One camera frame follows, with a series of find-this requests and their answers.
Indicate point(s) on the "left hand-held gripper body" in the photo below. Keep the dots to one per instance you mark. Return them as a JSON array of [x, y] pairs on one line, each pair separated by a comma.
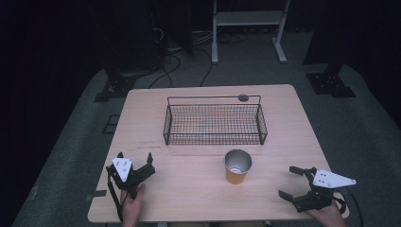
[[136, 175]]

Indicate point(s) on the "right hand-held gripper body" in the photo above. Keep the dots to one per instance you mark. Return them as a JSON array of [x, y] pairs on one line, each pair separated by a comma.
[[317, 199]]

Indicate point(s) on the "person's right hand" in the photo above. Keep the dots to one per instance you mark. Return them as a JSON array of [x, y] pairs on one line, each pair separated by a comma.
[[331, 217]]

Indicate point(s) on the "person's left hand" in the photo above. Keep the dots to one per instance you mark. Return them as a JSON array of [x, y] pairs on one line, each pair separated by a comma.
[[132, 206]]

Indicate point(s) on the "grey tape strip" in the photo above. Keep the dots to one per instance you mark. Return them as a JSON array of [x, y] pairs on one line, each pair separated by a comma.
[[96, 195]]

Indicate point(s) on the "orange paper cup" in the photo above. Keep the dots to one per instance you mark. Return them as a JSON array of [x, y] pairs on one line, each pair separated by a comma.
[[237, 167]]

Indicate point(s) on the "black stand base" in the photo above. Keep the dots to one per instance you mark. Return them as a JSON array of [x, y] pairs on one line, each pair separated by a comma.
[[331, 82], [117, 85]]

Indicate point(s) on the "small dark round tag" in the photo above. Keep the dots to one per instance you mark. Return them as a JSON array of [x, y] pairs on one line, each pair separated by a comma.
[[243, 97]]

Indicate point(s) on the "white metal stand frame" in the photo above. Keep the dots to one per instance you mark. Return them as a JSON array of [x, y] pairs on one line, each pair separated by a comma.
[[249, 18]]

